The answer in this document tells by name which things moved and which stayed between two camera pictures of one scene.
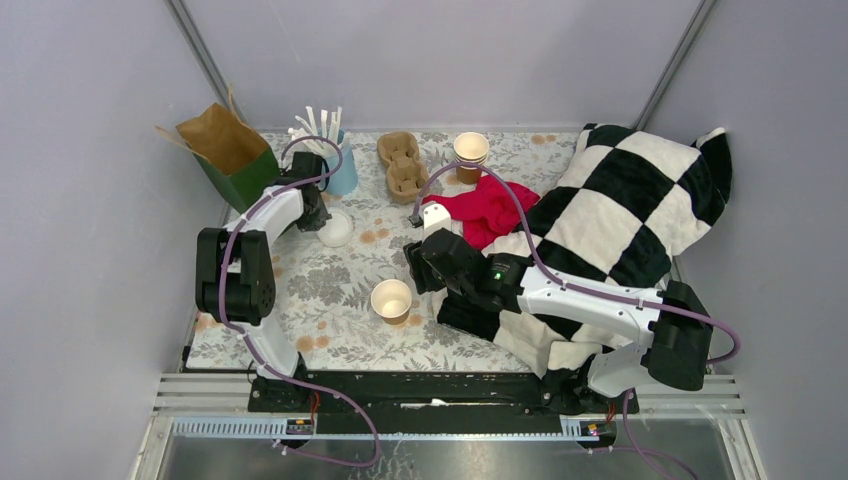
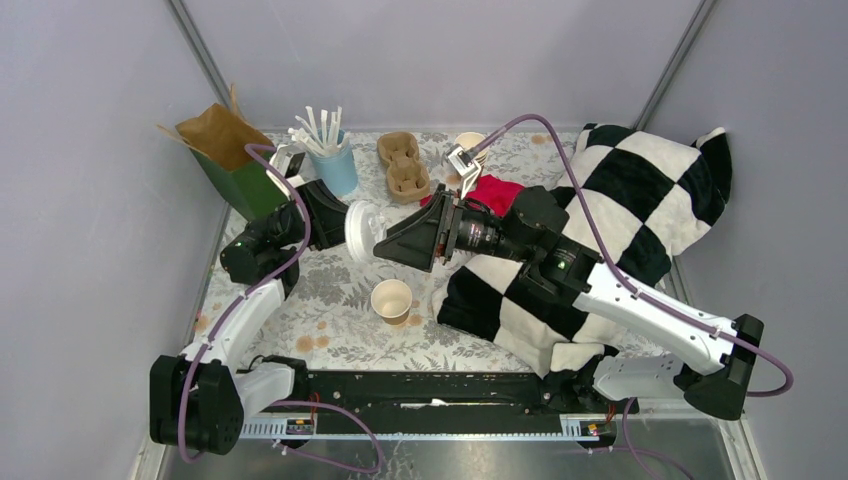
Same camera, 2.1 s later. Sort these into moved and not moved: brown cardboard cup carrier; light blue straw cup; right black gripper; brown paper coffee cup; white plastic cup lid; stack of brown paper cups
Moved: right black gripper; white plastic cup lid
Not moved: brown paper coffee cup; light blue straw cup; stack of brown paper cups; brown cardboard cup carrier
